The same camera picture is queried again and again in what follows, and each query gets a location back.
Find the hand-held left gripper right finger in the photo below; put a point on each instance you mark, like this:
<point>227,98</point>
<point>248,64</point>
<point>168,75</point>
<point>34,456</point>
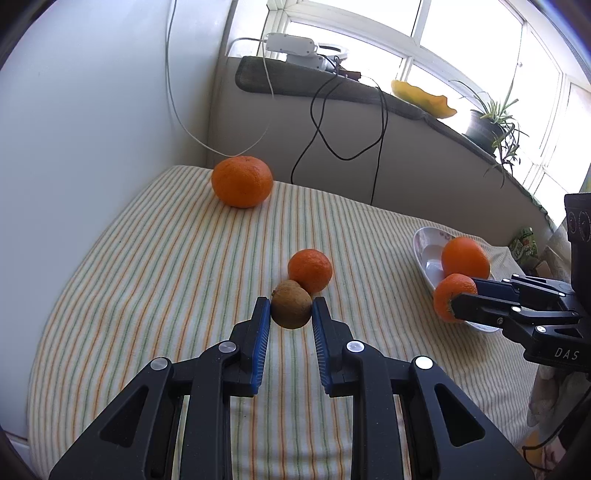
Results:
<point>321,346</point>

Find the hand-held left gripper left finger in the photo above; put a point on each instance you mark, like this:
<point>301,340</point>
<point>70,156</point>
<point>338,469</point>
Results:
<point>261,346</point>

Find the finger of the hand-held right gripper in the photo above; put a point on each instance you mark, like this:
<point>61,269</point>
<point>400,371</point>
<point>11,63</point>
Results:
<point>494,287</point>
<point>480,308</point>

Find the medium mandarin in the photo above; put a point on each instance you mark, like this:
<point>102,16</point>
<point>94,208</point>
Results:
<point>310,271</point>
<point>444,295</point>

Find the large smooth orange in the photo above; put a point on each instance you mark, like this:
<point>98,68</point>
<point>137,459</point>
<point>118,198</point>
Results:
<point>465,259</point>

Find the brown kiwi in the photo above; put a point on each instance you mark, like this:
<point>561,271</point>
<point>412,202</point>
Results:
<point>291,307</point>

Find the floral white plate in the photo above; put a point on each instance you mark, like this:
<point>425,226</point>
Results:
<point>428,258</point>

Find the green package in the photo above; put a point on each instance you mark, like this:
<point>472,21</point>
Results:
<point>523,249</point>

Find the striped tablecloth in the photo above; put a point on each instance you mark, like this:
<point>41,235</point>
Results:
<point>161,277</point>

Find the potted spider plant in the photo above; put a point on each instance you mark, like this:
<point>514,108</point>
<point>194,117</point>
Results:
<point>482,127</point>

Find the large flat tangerine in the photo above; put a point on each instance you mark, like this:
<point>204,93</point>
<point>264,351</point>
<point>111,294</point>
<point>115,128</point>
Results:
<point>242,181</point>

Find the white framed window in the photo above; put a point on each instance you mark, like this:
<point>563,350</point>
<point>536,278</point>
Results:
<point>461,27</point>

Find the grey windowsill cover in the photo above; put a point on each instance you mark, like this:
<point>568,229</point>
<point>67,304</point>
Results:
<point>286,78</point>

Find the white power adapter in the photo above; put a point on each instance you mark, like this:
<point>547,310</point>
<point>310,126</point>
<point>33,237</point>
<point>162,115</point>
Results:
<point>309,61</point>

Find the white cabinet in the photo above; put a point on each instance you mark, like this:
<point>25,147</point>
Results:
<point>92,115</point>

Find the white power strip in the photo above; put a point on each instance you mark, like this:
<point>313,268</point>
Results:
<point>293,43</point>

